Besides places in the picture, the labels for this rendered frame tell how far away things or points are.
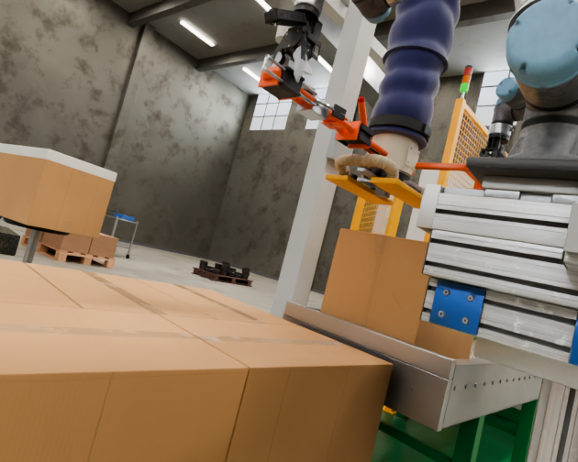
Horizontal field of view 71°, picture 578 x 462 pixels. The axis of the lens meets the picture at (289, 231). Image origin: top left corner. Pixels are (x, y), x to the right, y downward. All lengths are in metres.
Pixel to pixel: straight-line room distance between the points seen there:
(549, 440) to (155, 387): 0.77
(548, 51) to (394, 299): 0.94
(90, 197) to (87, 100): 10.97
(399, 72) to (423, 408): 1.11
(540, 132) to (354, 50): 2.22
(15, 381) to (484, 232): 0.77
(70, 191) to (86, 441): 1.88
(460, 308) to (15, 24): 12.82
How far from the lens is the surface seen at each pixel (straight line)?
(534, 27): 0.79
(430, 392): 1.36
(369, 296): 1.51
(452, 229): 0.83
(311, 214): 2.61
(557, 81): 0.78
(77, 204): 2.52
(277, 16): 1.11
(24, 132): 12.82
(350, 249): 1.58
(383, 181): 1.33
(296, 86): 1.10
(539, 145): 0.84
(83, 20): 13.83
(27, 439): 0.71
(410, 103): 1.52
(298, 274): 2.59
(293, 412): 1.03
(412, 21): 1.66
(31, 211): 2.42
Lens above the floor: 0.78
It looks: 4 degrees up
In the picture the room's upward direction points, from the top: 14 degrees clockwise
